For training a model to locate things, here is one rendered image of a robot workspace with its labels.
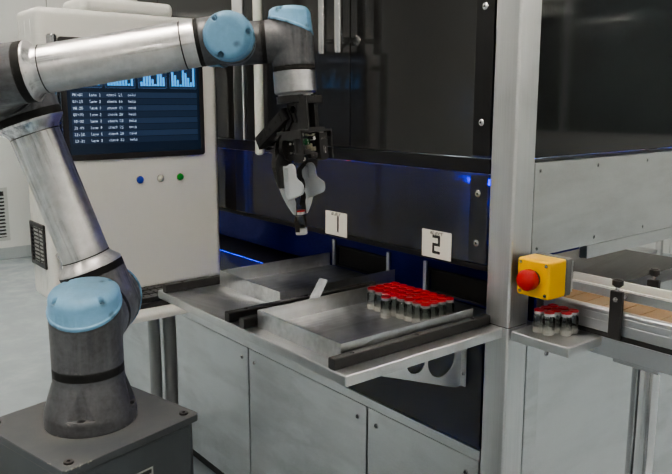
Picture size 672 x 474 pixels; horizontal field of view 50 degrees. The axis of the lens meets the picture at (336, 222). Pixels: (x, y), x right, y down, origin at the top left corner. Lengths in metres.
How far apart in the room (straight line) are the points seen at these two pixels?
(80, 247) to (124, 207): 0.69
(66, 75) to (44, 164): 0.21
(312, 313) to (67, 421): 0.54
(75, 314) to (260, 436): 1.19
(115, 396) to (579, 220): 0.98
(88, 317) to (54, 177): 0.27
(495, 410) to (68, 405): 0.81
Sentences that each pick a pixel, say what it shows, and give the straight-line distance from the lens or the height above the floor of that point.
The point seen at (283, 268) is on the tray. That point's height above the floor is 0.89.
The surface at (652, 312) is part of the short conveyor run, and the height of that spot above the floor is 0.93.
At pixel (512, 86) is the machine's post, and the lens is 1.40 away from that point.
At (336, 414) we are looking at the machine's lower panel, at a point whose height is 0.51.
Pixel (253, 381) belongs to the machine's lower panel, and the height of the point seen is 0.48.
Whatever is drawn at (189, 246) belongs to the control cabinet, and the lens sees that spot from 2.12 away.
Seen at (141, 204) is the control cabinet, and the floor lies 1.04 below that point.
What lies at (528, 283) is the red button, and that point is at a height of 0.99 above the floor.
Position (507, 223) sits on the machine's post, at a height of 1.09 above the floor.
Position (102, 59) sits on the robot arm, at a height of 1.38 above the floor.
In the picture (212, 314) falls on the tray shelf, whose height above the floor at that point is 0.88.
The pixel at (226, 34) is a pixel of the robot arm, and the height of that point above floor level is 1.42.
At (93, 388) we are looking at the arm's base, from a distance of 1.25.
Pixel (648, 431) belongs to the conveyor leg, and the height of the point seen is 0.70.
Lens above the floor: 1.32
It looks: 10 degrees down
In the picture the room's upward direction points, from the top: straight up
